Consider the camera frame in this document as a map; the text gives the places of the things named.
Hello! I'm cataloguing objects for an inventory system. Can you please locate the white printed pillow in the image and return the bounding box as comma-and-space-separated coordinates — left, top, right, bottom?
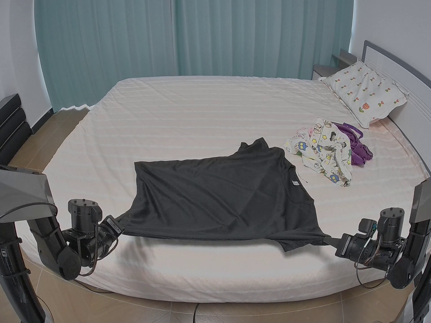
318, 60, 409, 129

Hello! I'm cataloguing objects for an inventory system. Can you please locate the grey bedside table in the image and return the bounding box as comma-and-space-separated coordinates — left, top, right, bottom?
312, 48, 358, 80

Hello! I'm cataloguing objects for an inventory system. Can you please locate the bed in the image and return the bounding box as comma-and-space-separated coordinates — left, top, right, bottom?
7, 40, 431, 303

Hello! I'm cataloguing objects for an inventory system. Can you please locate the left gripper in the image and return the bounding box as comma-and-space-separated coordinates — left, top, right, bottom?
92, 215, 124, 259

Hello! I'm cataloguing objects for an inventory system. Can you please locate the white printed pyjama top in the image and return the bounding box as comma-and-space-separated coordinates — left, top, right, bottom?
282, 118, 354, 188

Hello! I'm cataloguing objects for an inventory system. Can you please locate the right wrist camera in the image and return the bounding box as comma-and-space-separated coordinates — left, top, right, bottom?
358, 218, 377, 237

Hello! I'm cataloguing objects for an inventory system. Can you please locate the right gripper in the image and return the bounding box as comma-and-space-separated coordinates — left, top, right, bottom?
334, 233, 372, 262

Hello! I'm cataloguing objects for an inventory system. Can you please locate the black T-shirt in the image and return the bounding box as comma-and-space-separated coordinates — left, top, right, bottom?
121, 138, 332, 253

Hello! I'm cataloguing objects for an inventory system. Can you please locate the black chest of drawers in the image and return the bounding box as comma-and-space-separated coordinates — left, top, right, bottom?
0, 94, 33, 172

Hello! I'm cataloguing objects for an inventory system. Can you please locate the purple garment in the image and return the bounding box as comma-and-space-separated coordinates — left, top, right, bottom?
332, 121, 374, 167

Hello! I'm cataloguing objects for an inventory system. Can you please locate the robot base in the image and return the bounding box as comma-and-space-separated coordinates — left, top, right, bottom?
402, 283, 421, 323

